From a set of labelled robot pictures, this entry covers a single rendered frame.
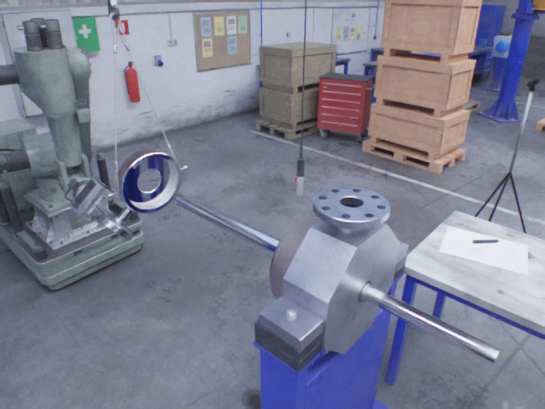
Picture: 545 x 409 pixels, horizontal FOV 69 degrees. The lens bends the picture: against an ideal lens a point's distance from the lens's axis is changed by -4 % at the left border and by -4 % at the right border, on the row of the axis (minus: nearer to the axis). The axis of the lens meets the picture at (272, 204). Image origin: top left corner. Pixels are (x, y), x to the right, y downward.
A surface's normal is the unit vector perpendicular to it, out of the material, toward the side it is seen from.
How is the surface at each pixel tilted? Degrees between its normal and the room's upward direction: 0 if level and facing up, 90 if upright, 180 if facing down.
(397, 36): 90
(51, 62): 95
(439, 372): 0
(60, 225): 90
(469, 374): 0
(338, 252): 45
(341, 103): 90
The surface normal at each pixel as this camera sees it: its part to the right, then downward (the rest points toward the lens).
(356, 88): -0.42, 0.42
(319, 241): -0.48, -0.39
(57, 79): 0.68, 0.42
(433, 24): -0.69, 0.33
